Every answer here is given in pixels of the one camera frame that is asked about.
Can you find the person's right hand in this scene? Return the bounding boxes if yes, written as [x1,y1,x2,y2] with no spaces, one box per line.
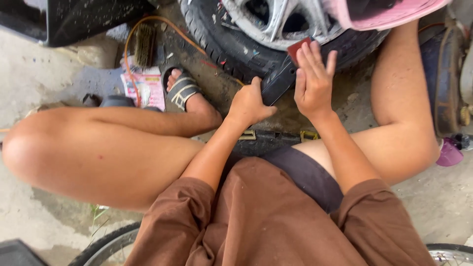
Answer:
[294,40,338,120]

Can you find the person's left hand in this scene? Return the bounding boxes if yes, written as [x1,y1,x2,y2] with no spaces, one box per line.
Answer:
[227,76,278,126]

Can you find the black rubber strip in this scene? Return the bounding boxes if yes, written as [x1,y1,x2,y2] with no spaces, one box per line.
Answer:
[260,55,298,107]

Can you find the red sanding pad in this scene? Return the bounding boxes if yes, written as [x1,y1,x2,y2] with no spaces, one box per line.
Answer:
[287,36,314,68]

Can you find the black car tyre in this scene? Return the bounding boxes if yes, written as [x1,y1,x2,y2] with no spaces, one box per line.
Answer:
[179,0,391,85]

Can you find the black striped sandal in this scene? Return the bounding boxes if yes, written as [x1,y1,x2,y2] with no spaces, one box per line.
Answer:
[161,66,203,112]

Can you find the silver alloy wheel rim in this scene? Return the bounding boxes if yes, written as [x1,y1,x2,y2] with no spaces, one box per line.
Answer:
[221,0,346,51]

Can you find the dark shorts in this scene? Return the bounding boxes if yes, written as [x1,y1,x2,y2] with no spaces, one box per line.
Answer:
[222,146,345,214]

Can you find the person's right leg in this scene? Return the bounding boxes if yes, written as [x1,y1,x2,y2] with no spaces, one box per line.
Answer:
[291,19,441,186]

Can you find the person's leg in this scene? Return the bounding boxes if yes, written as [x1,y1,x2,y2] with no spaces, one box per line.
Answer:
[1,69,224,213]
[291,19,441,186]

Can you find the pink and white paper packet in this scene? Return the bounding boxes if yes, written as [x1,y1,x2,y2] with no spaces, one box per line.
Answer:
[120,66,166,112]

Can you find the pink cap brim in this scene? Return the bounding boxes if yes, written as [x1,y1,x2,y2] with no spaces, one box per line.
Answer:
[322,0,453,32]

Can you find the brown shirt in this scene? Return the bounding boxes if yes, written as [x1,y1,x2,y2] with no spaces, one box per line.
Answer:
[124,157,437,266]

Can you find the purple capped bottle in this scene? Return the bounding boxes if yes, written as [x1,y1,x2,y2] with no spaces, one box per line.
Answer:
[435,134,473,167]

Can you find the person's left leg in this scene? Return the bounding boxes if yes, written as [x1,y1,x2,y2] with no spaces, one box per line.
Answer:
[1,69,224,213]

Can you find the bicycle wheel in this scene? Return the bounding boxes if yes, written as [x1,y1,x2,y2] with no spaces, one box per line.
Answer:
[425,243,473,266]
[68,221,142,266]

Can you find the black mat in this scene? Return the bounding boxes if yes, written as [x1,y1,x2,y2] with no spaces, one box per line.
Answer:
[0,239,49,266]

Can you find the wire brush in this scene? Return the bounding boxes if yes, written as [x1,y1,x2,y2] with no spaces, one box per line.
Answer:
[134,23,157,68]

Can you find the orange hose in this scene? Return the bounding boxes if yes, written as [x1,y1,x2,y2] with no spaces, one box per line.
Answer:
[124,16,246,108]

